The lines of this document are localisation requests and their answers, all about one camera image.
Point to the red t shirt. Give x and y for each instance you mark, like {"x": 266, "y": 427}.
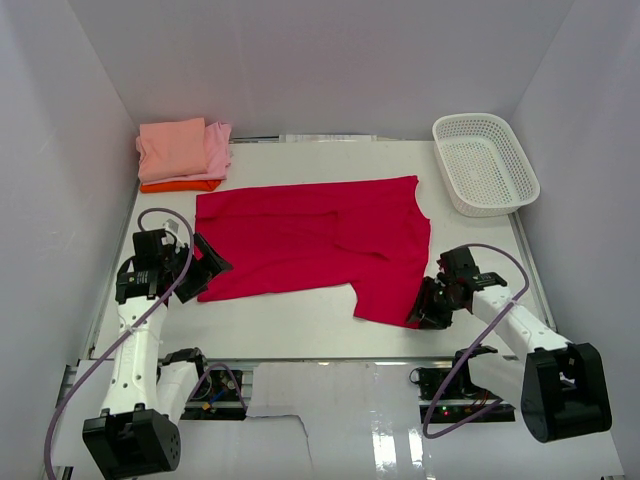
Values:
{"x": 371, "y": 235}

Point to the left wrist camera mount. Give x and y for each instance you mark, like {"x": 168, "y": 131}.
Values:
{"x": 172, "y": 229}

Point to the white plastic basket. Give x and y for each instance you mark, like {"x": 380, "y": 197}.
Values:
{"x": 484, "y": 168}

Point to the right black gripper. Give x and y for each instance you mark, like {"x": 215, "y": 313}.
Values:
{"x": 422, "y": 305}

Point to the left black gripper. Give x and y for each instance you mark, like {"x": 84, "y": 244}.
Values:
{"x": 209, "y": 264}

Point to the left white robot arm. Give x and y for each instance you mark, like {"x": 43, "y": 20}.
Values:
{"x": 136, "y": 432}

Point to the folded orange t shirt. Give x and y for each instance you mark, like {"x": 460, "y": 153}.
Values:
{"x": 180, "y": 186}

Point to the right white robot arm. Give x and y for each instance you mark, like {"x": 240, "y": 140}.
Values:
{"x": 558, "y": 386}

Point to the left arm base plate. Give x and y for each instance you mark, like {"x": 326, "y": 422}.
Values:
{"x": 217, "y": 399}

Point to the folded peach t shirt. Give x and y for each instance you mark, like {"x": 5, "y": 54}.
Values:
{"x": 171, "y": 149}

